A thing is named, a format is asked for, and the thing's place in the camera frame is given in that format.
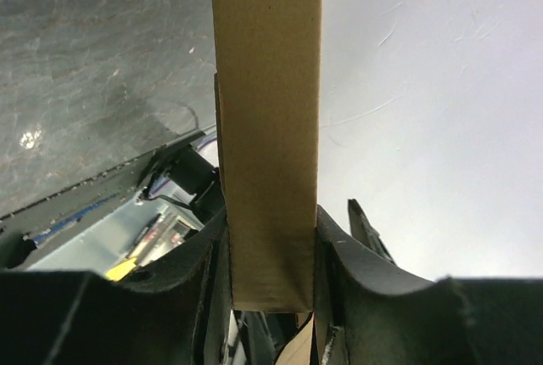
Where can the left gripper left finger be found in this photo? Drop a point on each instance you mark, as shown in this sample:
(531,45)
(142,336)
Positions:
(175,310)

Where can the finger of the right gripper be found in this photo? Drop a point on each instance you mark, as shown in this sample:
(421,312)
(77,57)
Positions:
(362,230)

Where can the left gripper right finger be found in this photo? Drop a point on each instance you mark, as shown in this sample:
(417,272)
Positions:
(370,311)

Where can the brown cardboard box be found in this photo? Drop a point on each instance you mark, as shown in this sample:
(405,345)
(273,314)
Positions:
(268,57)

